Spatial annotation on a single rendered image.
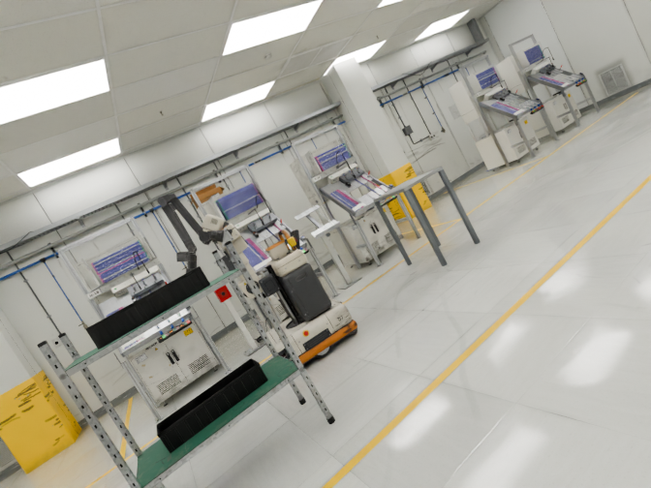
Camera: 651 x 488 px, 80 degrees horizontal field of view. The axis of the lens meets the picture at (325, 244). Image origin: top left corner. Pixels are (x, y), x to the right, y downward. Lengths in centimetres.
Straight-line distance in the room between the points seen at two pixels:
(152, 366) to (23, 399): 175
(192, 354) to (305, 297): 185
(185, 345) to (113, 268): 108
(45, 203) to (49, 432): 281
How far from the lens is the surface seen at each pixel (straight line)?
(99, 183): 633
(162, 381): 453
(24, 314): 625
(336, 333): 308
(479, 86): 768
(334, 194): 514
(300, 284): 301
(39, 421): 582
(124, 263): 460
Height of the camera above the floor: 105
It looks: 6 degrees down
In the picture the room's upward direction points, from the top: 29 degrees counter-clockwise
